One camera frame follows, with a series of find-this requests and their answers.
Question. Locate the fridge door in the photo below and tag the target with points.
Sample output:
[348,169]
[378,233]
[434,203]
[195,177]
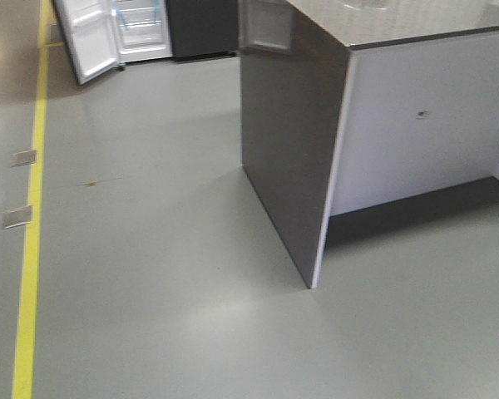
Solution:
[87,30]

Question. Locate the grey kitchen island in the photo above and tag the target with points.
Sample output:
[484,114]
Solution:
[346,105]

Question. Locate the metal floor plate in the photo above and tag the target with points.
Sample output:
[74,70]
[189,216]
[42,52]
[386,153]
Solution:
[25,157]
[12,218]

